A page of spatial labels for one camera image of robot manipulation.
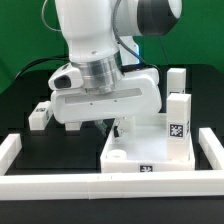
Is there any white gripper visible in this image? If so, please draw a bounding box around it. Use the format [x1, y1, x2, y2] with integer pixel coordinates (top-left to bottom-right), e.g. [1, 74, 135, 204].
[51, 68, 162, 138]

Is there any white desk tabletop tray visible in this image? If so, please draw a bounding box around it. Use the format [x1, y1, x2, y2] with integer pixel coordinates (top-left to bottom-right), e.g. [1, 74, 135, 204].
[100, 113, 195, 173]

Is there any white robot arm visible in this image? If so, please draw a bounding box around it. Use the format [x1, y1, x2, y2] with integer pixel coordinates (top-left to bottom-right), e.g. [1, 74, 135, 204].
[48, 0, 182, 131]

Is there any white U-shaped fence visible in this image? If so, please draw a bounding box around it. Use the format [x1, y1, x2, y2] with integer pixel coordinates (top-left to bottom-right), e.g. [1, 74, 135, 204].
[0, 133, 224, 201]

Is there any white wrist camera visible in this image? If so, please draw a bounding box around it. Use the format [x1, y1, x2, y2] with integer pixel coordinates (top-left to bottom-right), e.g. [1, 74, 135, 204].
[48, 63, 84, 90]

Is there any black cable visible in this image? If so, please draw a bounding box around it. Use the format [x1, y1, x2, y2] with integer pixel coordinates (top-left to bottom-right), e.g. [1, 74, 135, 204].
[13, 54, 71, 83]

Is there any grey thin cable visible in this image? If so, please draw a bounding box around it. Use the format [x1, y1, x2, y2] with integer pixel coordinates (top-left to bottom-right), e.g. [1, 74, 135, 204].
[41, 0, 63, 34]

